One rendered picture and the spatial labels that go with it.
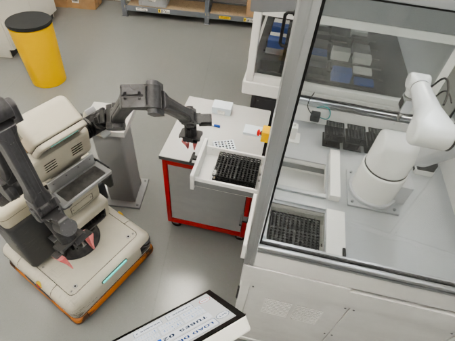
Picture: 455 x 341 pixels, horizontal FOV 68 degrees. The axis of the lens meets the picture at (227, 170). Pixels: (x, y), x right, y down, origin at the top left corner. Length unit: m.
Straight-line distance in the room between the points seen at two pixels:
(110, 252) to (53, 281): 0.34
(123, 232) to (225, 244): 0.72
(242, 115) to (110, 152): 0.91
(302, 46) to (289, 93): 0.12
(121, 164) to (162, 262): 0.73
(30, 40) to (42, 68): 0.30
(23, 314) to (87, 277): 0.51
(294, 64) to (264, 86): 1.63
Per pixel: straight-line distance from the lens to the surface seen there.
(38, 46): 3.91
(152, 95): 1.13
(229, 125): 2.21
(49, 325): 2.45
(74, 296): 2.15
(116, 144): 2.33
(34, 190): 1.19
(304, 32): 0.72
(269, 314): 1.80
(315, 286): 1.46
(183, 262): 2.44
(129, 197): 2.72
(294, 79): 0.76
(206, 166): 1.83
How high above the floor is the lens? 2.16
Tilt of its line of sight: 47 degrees down
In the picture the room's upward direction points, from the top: 6 degrees clockwise
